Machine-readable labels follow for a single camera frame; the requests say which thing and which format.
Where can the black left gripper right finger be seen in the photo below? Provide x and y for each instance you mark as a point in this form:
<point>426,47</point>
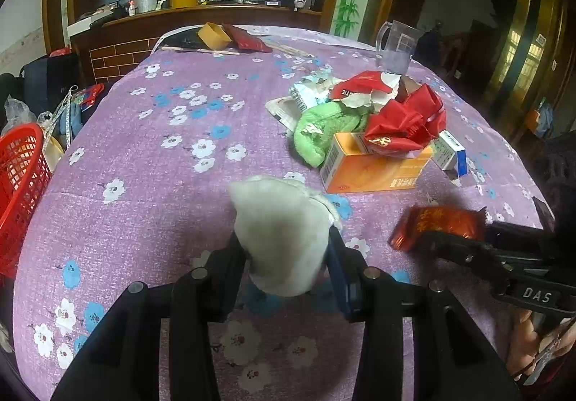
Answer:
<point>451,358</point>

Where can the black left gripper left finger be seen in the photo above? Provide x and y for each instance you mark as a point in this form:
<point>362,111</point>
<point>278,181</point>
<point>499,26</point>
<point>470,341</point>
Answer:
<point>120,359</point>

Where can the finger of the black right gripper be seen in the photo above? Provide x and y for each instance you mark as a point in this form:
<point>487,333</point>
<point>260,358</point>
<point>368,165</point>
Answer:
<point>479,257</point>
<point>510,235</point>

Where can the red snack wrapper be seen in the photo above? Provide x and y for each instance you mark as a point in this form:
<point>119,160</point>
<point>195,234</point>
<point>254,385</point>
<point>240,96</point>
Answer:
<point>416,221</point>

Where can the blue white medicine box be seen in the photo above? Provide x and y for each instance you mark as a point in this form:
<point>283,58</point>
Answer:
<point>449,155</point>

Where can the orange medicine box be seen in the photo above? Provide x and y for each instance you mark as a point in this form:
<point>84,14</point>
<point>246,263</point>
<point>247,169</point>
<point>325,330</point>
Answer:
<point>351,167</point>

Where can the torn red white carton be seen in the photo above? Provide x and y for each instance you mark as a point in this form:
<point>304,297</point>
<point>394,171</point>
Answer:
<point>370,89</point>

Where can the white tissue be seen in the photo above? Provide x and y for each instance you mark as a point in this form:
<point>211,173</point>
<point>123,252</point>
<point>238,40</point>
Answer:
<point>283,226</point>

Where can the green towel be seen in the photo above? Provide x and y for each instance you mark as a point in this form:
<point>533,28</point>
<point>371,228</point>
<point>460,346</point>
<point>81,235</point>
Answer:
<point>315,129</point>

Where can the white sachet red print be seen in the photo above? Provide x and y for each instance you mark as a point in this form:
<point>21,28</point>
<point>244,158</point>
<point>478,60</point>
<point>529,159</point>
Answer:
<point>313,90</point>

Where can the white tube box red label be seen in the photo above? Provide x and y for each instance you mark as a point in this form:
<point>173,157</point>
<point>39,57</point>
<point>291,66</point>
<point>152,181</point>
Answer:
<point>285,111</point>

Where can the person right hand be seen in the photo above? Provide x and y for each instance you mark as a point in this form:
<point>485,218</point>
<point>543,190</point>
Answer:
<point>526,343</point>

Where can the purple floral tablecloth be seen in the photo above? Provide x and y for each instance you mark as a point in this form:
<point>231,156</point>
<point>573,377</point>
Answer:
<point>143,194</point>

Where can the red plastic basket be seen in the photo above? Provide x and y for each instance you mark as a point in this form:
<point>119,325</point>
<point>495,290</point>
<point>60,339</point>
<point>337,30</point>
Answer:
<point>25,175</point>

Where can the clear plastic measuring jug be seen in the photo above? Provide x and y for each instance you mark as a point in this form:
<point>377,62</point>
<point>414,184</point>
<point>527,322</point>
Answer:
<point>395,44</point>

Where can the wooden chopsticks pair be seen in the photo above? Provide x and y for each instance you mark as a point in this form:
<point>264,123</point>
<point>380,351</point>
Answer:
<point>288,49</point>

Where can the dark navy bag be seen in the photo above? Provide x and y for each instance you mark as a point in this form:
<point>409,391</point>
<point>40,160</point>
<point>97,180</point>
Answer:
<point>47,80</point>

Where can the wooden brick-pattern counter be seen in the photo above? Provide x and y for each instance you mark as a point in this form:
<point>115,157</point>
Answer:
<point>110,51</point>

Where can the dark red packet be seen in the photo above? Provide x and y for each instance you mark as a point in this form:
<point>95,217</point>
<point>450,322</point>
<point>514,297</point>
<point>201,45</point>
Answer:
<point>244,41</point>

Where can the yellow tape roll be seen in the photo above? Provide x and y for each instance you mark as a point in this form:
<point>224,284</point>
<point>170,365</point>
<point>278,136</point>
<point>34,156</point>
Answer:
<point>214,37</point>

